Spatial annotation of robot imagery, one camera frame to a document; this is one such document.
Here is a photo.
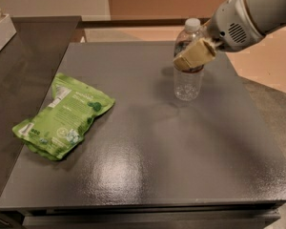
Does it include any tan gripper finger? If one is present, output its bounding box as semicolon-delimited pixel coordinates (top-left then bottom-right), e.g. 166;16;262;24
174;37;216;72

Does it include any clear plastic water bottle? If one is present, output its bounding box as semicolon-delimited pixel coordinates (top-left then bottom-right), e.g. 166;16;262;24
174;18;203;101

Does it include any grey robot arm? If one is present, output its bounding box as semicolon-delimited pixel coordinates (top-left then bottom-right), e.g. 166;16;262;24
174;0;286;72

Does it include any green snack bag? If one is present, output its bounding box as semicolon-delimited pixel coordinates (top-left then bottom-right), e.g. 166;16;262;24
12;73;115;161

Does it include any dark side counter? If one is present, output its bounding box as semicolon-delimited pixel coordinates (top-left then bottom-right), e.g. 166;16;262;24
0;16;80;197

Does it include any white box on counter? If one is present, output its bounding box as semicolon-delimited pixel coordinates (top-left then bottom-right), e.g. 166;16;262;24
0;14;16;52

